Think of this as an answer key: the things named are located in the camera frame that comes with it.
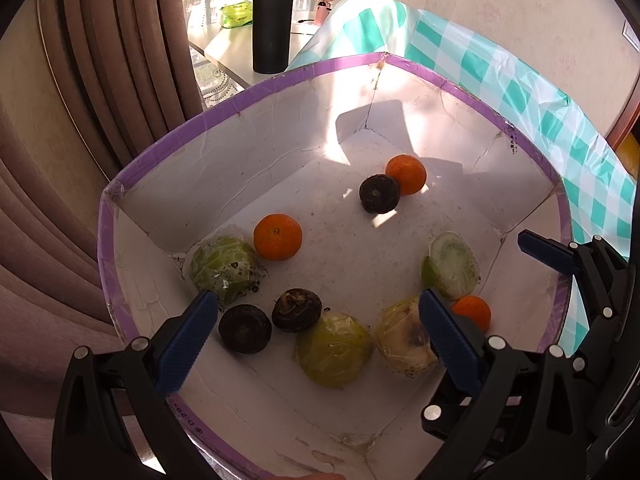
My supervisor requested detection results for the black thermos bottle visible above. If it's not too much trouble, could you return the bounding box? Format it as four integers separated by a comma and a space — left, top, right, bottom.
251, 0, 297, 75

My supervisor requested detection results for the brown patterned curtain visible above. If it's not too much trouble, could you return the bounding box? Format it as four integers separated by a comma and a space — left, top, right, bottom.
0, 0, 203, 416

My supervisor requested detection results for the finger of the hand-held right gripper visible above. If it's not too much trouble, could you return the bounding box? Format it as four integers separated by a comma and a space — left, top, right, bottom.
517, 230, 632, 322
421, 389, 501, 443

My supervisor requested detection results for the yellowish bruised wrapped fruit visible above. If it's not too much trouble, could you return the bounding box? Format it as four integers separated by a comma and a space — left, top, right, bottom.
375, 296, 441, 378

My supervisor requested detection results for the smooth green wrapped fruit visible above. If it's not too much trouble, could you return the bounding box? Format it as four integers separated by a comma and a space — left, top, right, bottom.
295, 311, 375, 388

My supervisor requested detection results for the orange tangerine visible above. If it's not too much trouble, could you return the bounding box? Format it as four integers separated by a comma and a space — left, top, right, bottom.
253, 213, 303, 262
385, 154, 428, 196
451, 295, 492, 333

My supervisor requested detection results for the dark round fruit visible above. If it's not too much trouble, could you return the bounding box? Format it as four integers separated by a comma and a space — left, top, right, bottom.
218, 304, 272, 354
359, 174, 402, 215
271, 288, 323, 333

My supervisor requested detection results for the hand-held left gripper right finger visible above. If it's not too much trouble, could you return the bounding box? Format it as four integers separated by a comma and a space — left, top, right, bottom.
419, 288, 596, 480

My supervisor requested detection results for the white cardboard box purple rim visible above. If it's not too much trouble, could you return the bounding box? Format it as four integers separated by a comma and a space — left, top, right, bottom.
97, 51, 573, 480

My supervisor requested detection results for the brown wooden frame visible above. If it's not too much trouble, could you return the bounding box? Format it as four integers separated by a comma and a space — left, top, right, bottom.
605, 95, 640, 161

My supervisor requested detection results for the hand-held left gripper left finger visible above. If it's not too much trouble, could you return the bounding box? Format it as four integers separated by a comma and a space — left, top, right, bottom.
51, 290, 221, 480

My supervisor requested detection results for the white desk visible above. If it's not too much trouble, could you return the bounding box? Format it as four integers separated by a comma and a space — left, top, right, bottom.
187, 22, 321, 88

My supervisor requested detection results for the teal checked tablecloth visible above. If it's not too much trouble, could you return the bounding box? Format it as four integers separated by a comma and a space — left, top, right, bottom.
287, 0, 638, 356

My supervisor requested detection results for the pale green fruit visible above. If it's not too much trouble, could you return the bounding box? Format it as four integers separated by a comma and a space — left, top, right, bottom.
420, 231, 482, 301

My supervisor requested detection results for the green snack packet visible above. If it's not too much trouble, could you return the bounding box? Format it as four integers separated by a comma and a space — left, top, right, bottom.
220, 2, 254, 29

